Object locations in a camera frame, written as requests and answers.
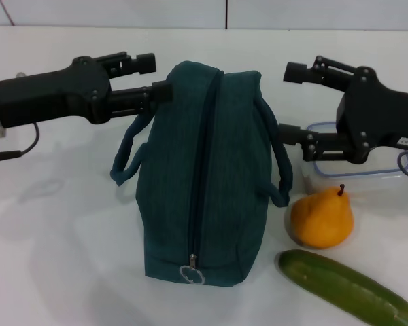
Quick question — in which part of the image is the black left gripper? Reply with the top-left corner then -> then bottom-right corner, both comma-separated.
0,51 -> 174,129

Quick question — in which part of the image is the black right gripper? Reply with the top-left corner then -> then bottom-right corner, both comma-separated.
277,55 -> 408,166

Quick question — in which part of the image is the clear blue-rimmed food container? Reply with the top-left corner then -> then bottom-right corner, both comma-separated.
301,120 -> 408,195

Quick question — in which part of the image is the orange pear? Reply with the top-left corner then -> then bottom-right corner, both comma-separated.
290,183 -> 354,250

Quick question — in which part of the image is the teal fabric insulated bag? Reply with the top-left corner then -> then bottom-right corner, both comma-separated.
109,60 -> 294,288

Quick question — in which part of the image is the green cucumber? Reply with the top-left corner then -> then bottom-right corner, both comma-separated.
278,249 -> 408,326

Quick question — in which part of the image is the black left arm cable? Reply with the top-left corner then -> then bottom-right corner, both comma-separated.
0,122 -> 41,164

